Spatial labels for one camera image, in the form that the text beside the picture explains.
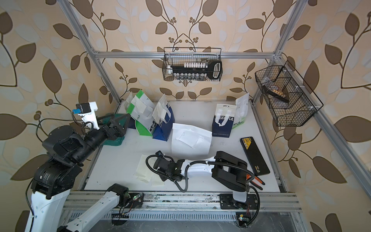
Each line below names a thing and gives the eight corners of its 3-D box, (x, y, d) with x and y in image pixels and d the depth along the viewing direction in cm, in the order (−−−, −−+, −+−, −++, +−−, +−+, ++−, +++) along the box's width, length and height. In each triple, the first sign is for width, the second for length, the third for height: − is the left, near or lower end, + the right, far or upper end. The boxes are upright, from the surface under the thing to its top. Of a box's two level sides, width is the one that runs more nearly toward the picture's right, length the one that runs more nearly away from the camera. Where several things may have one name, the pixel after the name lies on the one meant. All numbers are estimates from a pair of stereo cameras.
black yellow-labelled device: (254, 176, 84) (256, 174, 82) (238, 140, 100) (239, 138, 97) (268, 173, 86) (271, 171, 83) (250, 138, 101) (252, 136, 98)
